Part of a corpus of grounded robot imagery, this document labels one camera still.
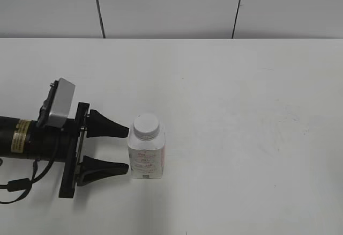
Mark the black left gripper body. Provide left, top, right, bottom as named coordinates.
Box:
left=26, top=102, right=90, bottom=199

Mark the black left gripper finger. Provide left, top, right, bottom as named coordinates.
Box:
left=86, top=109, right=129, bottom=138
left=77, top=156, right=129, bottom=187

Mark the white bottle cap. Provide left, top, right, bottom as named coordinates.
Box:
left=133, top=113, right=160, bottom=141

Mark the white meinianda bottle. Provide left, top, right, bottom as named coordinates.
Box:
left=127, top=121, right=166, bottom=179

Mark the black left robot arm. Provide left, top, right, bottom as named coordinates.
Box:
left=1, top=102, right=129, bottom=200

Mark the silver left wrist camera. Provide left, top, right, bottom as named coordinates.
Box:
left=36, top=78, right=76, bottom=128

